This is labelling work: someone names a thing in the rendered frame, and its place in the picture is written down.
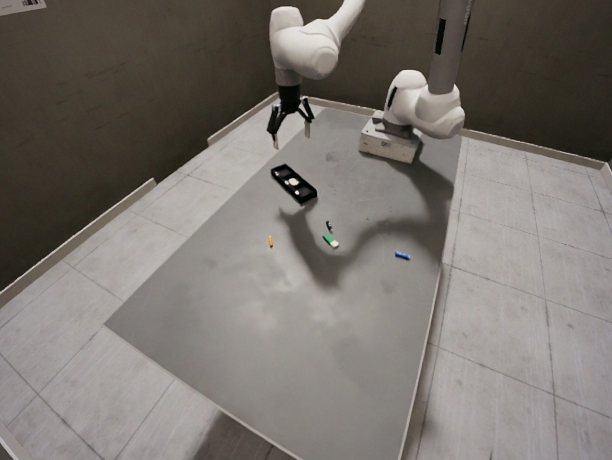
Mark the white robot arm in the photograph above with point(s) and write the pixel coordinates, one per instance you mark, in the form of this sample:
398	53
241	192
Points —
311	52

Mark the black rack of three bins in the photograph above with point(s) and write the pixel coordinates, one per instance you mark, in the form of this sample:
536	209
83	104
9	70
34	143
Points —
298	190

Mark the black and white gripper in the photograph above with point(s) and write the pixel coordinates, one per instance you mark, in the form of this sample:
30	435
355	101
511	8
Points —
289	102

